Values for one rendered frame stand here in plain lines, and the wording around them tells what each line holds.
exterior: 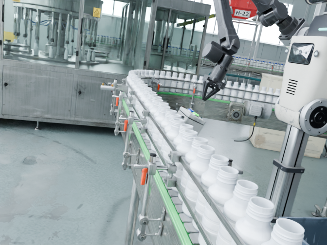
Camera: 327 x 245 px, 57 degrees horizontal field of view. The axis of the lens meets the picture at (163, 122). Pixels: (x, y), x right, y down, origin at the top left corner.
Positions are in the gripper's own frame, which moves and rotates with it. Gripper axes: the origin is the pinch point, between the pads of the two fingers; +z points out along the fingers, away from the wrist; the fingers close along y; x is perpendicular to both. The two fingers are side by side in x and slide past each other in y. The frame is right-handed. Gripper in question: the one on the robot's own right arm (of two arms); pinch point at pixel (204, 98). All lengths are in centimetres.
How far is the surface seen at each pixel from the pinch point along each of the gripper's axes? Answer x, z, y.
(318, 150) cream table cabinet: 338, -13, -276
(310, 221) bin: 27, 17, 51
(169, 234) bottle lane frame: -16, 32, 57
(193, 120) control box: -1.2, 9.8, 3.7
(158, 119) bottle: -18.7, 13.7, 17.2
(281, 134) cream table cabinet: 277, -7, -296
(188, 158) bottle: -19, 14, 52
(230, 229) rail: -20, 15, 80
